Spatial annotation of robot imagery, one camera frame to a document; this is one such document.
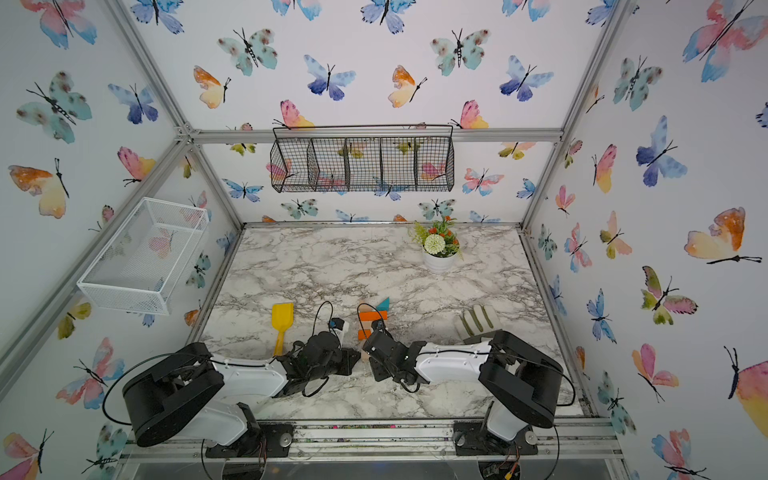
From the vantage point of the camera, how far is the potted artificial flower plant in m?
0.95

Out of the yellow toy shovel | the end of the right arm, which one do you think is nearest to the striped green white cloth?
the end of the right arm

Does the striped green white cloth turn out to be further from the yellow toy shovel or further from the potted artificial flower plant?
the yellow toy shovel

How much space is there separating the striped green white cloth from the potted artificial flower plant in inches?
6.8

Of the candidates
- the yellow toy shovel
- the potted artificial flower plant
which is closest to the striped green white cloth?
the potted artificial flower plant

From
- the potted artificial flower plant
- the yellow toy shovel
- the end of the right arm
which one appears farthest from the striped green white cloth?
the yellow toy shovel

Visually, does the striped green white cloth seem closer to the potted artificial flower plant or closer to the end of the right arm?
the potted artificial flower plant

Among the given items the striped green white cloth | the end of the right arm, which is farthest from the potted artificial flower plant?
the end of the right arm

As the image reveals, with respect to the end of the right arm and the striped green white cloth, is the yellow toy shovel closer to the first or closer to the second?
the end of the right arm

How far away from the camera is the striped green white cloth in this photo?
0.94 meters
